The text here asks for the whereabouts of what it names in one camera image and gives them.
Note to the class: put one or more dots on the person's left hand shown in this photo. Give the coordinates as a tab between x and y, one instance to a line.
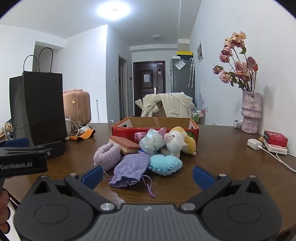
3	208

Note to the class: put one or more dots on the white charger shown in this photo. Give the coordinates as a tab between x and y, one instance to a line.
254	144

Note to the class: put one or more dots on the paper sheet on door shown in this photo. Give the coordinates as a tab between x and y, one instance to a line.
147	77

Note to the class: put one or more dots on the flat white box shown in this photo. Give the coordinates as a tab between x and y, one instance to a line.
276	150

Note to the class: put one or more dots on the purple fluffy headband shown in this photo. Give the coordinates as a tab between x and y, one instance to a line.
106	157

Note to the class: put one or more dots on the white and yellow sheep plush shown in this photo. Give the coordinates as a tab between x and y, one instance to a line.
175	141

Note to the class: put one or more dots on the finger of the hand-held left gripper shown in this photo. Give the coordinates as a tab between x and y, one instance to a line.
17	142
55	150

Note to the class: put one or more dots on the dark brown entrance door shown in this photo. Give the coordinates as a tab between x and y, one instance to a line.
148	92

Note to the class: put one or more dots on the small white box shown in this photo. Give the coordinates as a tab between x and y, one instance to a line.
237	123

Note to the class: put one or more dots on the woven ball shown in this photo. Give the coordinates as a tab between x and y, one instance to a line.
8	126

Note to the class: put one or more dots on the pink plush bow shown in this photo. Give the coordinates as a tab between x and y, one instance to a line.
138	136

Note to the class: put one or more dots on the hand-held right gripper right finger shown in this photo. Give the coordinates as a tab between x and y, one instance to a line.
201	176

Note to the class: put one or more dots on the wooden chair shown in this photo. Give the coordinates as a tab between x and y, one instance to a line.
159	113

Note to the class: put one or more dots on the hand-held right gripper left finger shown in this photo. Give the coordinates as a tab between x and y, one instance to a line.
92	176

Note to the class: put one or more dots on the paper note on refrigerator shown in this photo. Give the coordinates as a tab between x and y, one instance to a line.
180	64

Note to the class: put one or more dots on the pink layered sponge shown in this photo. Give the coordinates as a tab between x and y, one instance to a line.
124	144

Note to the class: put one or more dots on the mop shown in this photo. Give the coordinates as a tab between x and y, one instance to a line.
97	111

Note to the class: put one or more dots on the purple dried flower bunch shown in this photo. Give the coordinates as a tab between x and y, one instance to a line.
202	99

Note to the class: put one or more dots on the red cardboard box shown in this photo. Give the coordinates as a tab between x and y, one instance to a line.
122	132

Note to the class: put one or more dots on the pink textured vase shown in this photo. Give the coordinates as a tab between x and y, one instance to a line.
251	111

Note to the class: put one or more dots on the beige coat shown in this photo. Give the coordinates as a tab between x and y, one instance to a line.
173	104

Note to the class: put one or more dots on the folded umbrella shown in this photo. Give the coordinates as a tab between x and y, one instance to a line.
191	71

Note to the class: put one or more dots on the yellow box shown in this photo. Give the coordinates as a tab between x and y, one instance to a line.
185	52

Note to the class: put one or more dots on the pink suitcase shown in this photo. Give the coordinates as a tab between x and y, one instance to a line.
76	106

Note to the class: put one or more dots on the grey refrigerator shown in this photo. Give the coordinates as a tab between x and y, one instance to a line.
180	78

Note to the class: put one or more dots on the bright ceiling light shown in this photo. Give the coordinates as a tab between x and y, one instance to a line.
113	10

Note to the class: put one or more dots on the black paper bag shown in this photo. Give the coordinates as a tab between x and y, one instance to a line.
37	104

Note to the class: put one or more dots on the light blue bath puff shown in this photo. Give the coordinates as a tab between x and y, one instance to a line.
151	141

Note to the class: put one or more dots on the blue heart plush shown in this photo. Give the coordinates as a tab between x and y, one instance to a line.
164	164

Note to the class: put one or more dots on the shelf with bottles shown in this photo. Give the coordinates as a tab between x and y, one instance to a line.
197	114

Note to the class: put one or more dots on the grey interior door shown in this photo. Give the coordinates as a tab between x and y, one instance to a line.
122	88

